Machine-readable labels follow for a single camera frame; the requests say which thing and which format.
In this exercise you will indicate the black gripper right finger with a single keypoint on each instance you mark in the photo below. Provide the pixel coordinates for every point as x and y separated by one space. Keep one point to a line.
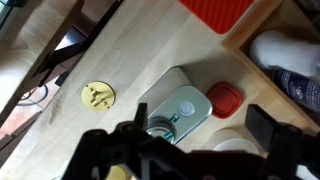
261 126

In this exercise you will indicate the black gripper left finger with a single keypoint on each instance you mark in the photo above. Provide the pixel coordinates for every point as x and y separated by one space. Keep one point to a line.
141 116

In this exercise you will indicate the rectangular silver metal tin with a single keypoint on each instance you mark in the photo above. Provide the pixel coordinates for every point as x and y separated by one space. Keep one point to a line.
180 106

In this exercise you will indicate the white round container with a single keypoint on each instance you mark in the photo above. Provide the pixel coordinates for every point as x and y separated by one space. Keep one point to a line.
233 141

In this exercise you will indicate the small red square lid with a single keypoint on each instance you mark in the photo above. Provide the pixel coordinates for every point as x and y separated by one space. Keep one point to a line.
224 100

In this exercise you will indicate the gold round stopper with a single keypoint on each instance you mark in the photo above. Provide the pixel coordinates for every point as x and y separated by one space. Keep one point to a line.
98 96

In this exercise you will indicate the jar with blue label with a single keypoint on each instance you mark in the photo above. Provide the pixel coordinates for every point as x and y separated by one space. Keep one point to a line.
298 90

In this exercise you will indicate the wooden spice box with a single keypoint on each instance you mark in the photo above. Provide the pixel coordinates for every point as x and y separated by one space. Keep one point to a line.
253 66

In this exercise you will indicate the red ribbed silicone mat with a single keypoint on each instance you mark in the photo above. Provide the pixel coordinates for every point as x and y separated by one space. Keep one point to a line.
216 13

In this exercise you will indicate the wooden bench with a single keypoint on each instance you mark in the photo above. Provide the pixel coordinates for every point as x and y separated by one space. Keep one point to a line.
20 53

